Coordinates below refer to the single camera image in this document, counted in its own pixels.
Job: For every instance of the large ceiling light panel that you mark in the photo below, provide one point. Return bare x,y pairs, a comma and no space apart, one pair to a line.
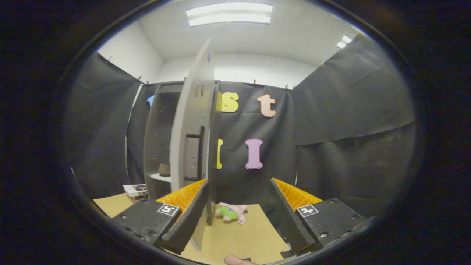
229,14

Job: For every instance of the dark brown book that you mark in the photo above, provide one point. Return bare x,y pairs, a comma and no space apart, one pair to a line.
140,197

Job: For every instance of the grey shoe cabinet door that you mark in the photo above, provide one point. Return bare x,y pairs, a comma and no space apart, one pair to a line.
189,110

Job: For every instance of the black backdrop cloth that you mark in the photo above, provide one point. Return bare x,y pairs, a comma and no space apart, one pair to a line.
349,140

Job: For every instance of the brown shoe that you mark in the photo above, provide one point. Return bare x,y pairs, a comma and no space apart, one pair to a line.
164,171

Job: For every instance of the small ceiling light panel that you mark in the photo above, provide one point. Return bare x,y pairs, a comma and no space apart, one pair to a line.
344,41

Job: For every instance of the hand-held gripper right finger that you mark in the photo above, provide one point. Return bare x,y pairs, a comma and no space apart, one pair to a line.
289,221

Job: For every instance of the green and pink plush toy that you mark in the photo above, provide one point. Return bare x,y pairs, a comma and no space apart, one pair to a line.
228,212

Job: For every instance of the grey shoe cabinet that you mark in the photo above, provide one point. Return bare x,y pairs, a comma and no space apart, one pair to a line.
154,147

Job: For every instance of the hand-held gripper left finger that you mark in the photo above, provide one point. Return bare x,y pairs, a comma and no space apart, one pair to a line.
189,221

